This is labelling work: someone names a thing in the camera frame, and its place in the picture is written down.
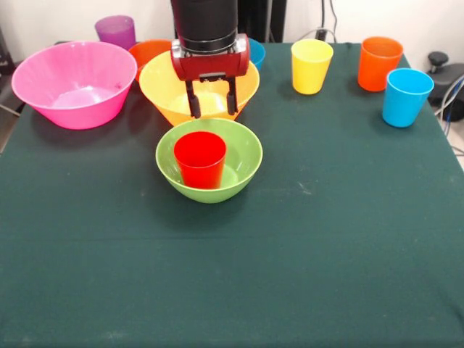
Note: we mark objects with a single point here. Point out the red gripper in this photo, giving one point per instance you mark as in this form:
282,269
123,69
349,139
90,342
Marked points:
210,65

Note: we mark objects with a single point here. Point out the dark green tablecloth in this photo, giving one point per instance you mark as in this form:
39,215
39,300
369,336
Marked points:
217,253

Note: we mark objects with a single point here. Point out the blue plastic bowl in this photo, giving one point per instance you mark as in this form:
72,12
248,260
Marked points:
258,54

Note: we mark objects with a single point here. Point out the green plastic bowl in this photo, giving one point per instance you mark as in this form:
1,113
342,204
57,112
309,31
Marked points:
210,195

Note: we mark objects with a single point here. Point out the orange plastic bowl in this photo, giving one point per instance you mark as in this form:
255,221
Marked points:
148,49

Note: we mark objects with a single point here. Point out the purple plastic cup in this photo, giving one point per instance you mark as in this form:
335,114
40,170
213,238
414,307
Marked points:
116,32

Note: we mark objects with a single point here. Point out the yellow plastic bowl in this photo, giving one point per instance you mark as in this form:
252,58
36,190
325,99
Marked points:
156,87

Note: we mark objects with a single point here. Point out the pink plastic bowl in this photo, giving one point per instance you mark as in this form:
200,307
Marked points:
72,72

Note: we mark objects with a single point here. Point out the orange plastic cup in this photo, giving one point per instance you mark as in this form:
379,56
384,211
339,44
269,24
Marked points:
377,69

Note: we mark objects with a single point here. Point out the yellow plastic cup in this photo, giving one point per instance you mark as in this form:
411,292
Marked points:
311,72

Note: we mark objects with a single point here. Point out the red plastic cup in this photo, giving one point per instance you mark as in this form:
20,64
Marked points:
199,166

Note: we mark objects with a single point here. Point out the blue plastic cup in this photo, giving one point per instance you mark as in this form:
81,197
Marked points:
406,101

